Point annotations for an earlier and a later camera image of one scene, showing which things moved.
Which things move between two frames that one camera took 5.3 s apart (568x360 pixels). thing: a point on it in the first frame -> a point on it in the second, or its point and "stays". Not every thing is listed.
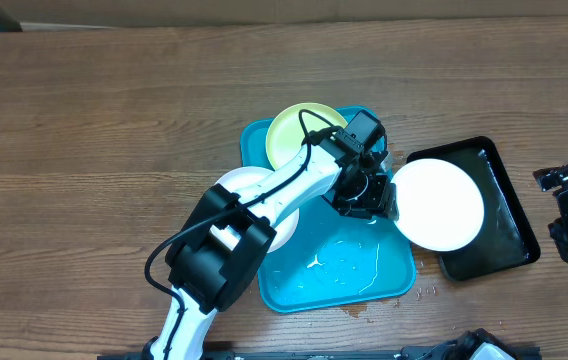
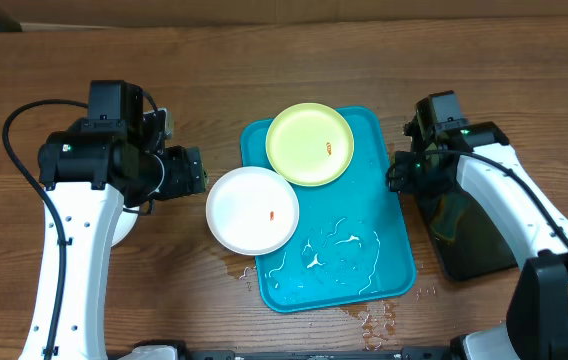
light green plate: x=290 y=127 stays
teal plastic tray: x=332 y=260 stays
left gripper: x=382 y=204 -> x=190 y=177
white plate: x=440 y=203 -> x=125 y=224
